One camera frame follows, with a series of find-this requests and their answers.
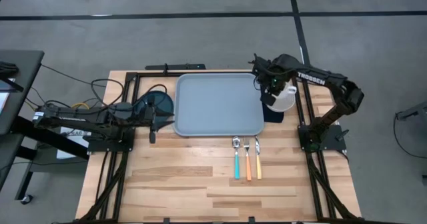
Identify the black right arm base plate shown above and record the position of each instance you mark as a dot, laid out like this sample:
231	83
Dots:
335	140

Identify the dark navy cloth napkin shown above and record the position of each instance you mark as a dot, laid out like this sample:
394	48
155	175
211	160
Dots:
273	117

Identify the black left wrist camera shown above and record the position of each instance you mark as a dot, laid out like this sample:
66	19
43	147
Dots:
140	115

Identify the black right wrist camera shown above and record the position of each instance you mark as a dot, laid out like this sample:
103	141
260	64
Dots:
262	65

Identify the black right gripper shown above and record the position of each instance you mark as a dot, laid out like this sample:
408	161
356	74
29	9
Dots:
274	84

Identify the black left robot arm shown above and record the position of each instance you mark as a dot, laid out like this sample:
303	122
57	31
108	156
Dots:
83	117

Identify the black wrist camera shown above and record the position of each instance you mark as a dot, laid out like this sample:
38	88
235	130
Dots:
140	115
262	65

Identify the white ribbed bowl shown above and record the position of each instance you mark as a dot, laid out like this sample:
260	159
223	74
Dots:
283	107

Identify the black bundle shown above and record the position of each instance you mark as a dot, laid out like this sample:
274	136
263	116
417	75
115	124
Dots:
6	69

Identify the black bar with blue light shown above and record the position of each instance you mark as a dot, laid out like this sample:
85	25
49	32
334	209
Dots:
180	67

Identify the black desk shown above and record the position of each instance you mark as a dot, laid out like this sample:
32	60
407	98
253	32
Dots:
28	84

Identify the grey plastic tray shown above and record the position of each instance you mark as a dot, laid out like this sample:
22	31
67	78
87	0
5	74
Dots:
217	107

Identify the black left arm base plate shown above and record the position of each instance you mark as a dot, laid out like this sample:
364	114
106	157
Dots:
110	145

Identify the black desk caster wheel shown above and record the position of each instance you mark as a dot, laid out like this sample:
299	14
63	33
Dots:
26	199

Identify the dark teal plate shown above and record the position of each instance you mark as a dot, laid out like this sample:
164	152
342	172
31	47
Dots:
166	100

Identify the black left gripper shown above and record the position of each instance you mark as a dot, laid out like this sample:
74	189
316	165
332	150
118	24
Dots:
152	120

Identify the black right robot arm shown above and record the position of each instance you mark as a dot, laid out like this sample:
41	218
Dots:
320	79

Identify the white paper sheet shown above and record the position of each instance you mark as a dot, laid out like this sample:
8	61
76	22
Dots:
3	97

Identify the black aluminium table frame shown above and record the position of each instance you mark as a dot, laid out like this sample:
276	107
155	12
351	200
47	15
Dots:
150	74

